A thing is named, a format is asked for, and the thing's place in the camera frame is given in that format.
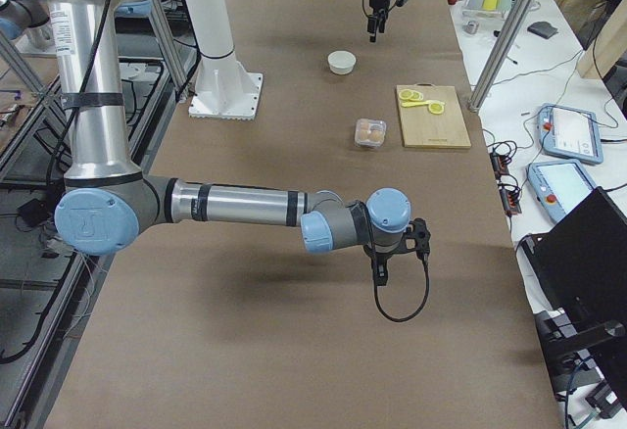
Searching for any clear plastic egg box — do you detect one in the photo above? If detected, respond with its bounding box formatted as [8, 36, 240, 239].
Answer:
[354, 119, 387, 149]

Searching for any brown egg in box front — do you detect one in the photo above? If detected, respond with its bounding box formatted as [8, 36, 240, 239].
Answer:
[368, 130, 384, 145]

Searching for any white bowl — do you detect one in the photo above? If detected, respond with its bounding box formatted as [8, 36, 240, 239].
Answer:
[327, 50, 357, 75]

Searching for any upper lemon slice of pair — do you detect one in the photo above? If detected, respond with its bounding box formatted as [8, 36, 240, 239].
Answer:
[407, 90, 424, 102]

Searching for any yellow plastic knife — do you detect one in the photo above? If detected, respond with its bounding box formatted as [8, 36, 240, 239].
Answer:
[401, 100, 430, 108]

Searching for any clear dish rack tray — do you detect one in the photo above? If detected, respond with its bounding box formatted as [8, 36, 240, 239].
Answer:
[460, 0, 520, 22]

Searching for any small metal cylinder cup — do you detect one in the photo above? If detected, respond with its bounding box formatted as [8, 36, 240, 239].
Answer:
[463, 20, 479, 35]

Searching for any lemon slice near knife tip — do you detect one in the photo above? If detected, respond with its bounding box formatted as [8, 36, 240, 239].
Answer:
[427, 100, 446, 115]

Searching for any wooden cutting board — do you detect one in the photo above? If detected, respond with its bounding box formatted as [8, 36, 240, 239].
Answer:
[396, 85, 471, 149]

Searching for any small black square pad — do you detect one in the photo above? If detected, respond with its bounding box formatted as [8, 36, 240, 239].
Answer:
[527, 22, 558, 39]

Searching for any near blue teach pendant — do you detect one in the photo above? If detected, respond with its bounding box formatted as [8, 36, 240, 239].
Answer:
[528, 159, 597, 223]

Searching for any blue teach pendant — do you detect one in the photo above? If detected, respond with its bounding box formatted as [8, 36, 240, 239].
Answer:
[537, 104, 603, 165]
[528, 159, 597, 223]

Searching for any far blue teach pendant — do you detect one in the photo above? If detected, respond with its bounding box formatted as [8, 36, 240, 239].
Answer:
[537, 104, 603, 165]

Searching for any aluminium frame post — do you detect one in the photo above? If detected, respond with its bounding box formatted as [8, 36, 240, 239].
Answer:
[468, 0, 534, 113]

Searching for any white camera pedestal column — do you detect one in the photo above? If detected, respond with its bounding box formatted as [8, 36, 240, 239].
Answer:
[185, 0, 264, 120]

